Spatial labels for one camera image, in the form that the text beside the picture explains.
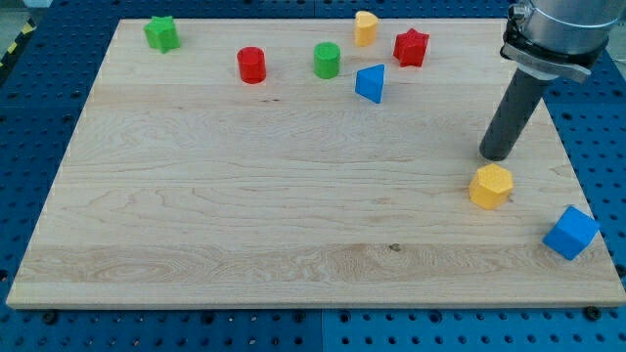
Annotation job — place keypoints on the yellow heart block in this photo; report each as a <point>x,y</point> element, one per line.
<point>365,28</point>

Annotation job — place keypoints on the yellow hexagon block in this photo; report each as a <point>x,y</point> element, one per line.
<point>491,186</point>

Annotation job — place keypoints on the red star block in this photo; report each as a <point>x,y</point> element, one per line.
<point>410,47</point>

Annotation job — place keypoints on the wooden board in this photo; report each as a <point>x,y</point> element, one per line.
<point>184,187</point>

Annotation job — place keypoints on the blue triangle block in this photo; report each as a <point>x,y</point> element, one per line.
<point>369,83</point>

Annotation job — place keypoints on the green cylinder block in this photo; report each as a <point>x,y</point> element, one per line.
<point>326,60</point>

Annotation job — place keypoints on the green star block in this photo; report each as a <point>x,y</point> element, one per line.
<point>161,34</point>

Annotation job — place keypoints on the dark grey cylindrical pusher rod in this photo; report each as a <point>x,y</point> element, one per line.
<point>515,109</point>

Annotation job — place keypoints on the blue cube block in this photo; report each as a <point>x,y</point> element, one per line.
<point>572,234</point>

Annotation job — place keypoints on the red cylinder block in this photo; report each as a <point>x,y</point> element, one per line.
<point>251,63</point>

